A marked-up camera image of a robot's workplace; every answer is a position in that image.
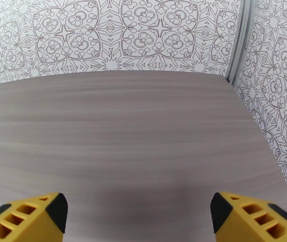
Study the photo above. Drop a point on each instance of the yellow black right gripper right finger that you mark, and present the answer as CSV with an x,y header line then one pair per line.
x,y
254,223

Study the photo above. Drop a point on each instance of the aluminium corner post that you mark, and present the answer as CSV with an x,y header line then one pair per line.
x,y
241,37

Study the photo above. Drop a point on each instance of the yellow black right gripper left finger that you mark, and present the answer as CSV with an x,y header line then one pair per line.
x,y
19,223

